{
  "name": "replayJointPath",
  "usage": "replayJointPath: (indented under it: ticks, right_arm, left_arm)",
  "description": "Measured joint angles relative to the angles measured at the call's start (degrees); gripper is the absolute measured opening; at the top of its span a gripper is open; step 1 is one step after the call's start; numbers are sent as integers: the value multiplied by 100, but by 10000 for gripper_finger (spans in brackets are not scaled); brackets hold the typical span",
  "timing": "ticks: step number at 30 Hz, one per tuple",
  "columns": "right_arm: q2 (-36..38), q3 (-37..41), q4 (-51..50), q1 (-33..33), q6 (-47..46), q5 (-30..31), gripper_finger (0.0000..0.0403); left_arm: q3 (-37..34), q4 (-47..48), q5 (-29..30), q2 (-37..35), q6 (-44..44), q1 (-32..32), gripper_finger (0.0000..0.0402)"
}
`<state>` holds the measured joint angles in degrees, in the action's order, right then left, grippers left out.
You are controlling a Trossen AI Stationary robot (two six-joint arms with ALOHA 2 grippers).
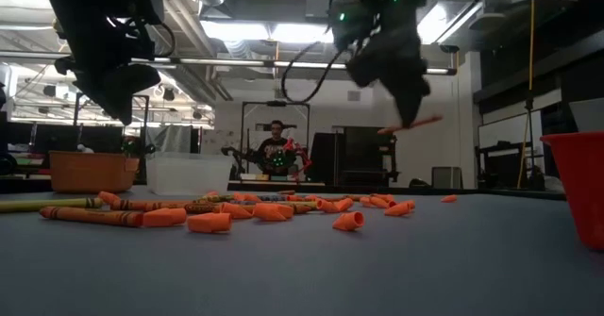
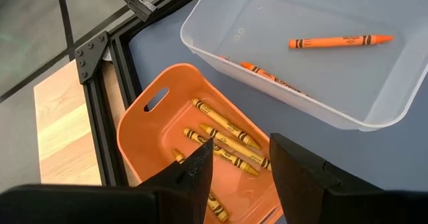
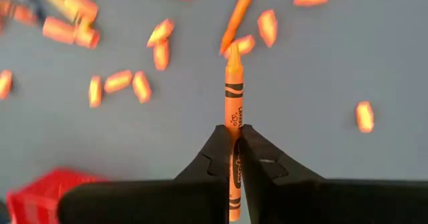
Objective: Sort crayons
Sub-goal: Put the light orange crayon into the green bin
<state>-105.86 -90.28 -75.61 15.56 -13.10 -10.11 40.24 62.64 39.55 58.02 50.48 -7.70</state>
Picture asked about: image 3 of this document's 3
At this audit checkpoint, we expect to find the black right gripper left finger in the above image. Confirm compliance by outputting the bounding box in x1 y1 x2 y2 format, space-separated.
58 124 232 224

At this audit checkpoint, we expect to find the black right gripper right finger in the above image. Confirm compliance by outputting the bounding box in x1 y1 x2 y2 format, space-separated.
237 123 428 224

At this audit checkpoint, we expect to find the red plastic basket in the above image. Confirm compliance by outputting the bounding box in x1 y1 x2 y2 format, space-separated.
5 166 108 224

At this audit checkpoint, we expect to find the orange crayon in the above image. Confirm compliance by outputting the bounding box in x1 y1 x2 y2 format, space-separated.
224 42 245 223
0 0 38 27
219 0 261 55

